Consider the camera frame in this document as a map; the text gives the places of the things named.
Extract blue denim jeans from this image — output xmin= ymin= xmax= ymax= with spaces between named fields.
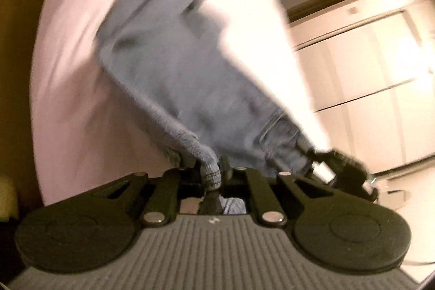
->
xmin=97 ymin=0 xmax=312 ymax=215

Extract white duvet on bed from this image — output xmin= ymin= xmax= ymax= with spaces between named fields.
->
xmin=30 ymin=0 xmax=331 ymax=205

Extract white wardrobe with panels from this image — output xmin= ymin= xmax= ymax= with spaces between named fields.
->
xmin=281 ymin=0 xmax=434 ymax=173

